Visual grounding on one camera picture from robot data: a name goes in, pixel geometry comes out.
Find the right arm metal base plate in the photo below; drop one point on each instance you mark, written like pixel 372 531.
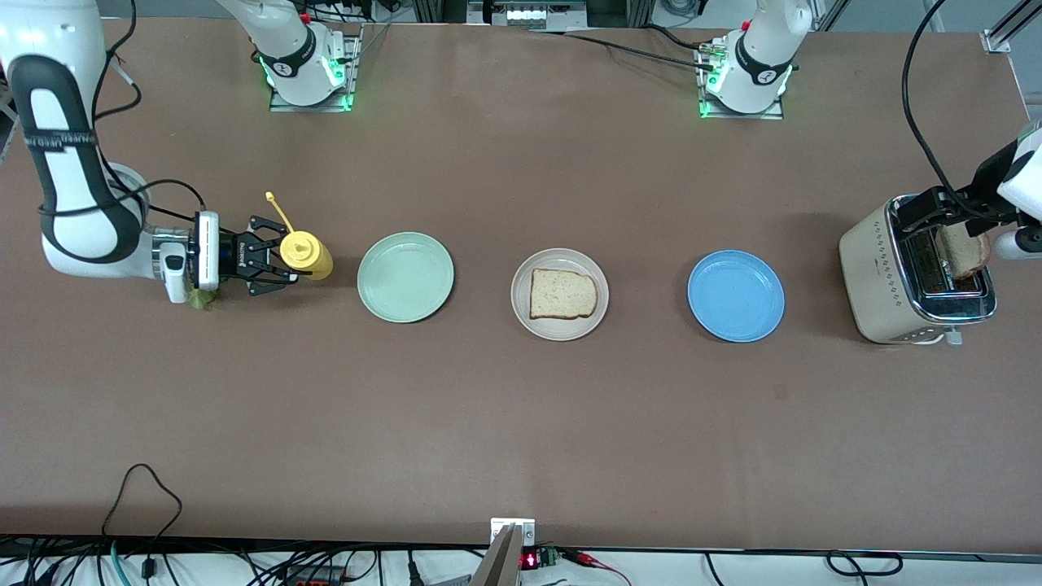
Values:
pixel 309 107

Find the yellow squeeze bottle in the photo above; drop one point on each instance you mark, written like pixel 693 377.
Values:
pixel 305 252

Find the beige plate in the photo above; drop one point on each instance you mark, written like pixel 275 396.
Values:
pixel 562 330

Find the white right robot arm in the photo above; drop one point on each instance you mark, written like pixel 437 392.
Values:
pixel 89 260

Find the green lettuce leaf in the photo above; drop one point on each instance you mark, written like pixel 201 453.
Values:
pixel 202 299

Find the blue plate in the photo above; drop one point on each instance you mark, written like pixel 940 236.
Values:
pixel 736 296

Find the red clip lead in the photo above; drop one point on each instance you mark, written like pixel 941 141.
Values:
pixel 594 560

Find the silver camera mount bracket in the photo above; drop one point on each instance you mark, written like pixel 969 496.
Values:
pixel 498 529

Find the circuit board with red display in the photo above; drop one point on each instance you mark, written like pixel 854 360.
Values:
pixel 531 560

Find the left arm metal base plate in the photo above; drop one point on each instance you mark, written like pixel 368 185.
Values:
pixel 745 115

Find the beige chrome toaster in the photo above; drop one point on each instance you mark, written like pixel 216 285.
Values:
pixel 875 285

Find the grey camera mount bar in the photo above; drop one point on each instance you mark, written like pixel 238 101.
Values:
pixel 498 566

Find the lit control box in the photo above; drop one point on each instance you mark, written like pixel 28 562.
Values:
pixel 529 15

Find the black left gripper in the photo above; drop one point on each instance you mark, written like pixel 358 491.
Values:
pixel 987 181

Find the aluminium frame profile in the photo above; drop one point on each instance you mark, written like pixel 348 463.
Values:
pixel 997 39

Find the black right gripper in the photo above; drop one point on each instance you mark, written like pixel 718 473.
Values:
pixel 237 254

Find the pale green plate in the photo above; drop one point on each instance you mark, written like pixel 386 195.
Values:
pixel 405 278

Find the bread slice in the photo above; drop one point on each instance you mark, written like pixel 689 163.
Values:
pixel 969 256
pixel 562 295

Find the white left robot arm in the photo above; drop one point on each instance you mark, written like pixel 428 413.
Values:
pixel 757 57

